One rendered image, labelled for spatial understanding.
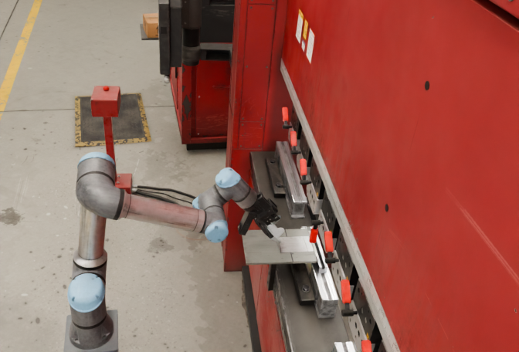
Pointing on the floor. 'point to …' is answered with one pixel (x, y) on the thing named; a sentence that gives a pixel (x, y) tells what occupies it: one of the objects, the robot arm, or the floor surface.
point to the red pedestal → (106, 94)
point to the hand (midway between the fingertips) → (276, 235)
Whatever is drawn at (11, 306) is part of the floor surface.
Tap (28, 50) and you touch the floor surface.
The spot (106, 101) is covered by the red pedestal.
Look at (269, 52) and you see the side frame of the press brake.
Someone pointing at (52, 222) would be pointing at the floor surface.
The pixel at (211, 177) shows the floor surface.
